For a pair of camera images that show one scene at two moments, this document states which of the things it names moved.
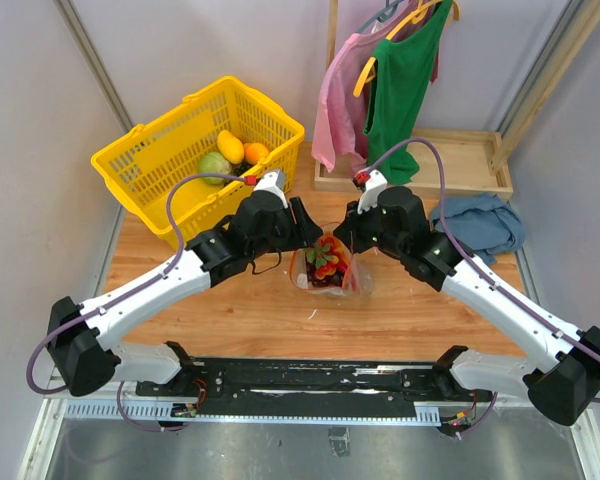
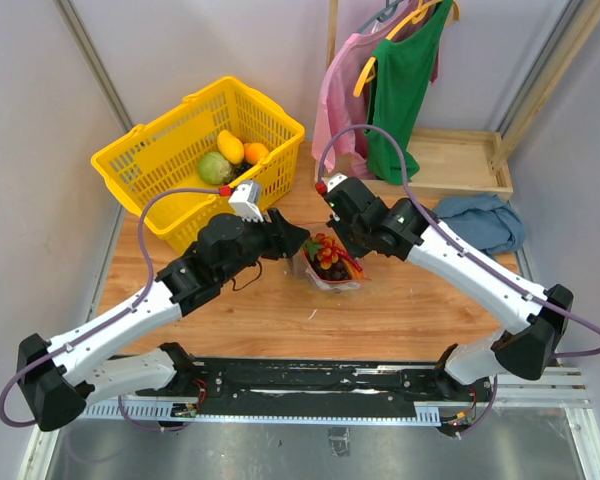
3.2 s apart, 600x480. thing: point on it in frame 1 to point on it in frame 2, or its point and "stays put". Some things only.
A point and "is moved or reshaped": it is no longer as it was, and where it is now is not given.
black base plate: (384, 388) stays put
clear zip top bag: (328, 267) is moved or reshaped
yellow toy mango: (230, 147) stays put
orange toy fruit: (254, 152) stays put
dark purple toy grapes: (334, 280) to (338, 271)
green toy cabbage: (214, 162) stays put
